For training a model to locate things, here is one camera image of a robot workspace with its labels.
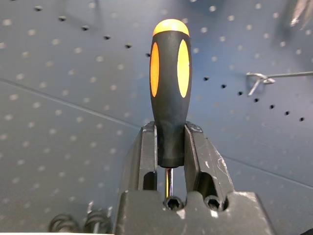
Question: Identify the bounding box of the orange black screwdriver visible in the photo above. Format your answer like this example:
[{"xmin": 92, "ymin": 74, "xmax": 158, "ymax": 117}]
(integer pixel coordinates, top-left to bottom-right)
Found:
[{"xmin": 149, "ymin": 19, "xmax": 193, "ymax": 199}]

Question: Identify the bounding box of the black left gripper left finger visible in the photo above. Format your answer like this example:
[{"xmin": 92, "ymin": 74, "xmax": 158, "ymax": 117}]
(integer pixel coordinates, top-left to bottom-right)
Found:
[{"xmin": 121, "ymin": 121, "xmax": 158, "ymax": 194}]

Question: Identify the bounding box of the silver metal object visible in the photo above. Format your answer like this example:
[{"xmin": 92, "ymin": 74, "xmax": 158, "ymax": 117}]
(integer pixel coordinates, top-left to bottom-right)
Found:
[{"xmin": 290, "ymin": 0, "xmax": 313, "ymax": 27}]

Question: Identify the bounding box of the silver wire pegboard hook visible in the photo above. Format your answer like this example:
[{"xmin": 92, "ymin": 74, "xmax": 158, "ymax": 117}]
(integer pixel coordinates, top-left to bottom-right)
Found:
[{"xmin": 246, "ymin": 70, "xmax": 313, "ymax": 96}]

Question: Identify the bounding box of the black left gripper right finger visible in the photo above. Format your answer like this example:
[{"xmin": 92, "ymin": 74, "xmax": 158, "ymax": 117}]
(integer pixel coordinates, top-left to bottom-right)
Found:
[{"xmin": 183, "ymin": 121, "xmax": 235, "ymax": 196}]

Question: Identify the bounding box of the grey perforated pegboard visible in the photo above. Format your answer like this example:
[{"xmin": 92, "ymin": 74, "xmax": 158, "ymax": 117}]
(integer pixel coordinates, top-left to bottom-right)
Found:
[{"xmin": 0, "ymin": 0, "xmax": 313, "ymax": 235}]

